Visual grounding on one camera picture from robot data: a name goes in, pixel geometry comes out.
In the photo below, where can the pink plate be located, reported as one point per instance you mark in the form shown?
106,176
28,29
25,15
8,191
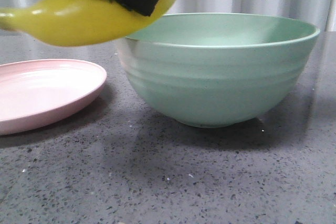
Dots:
37,93

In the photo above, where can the green ribbed bowl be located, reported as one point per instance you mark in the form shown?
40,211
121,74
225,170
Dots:
216,69

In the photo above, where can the yellow banana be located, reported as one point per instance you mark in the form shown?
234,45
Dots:
78,22

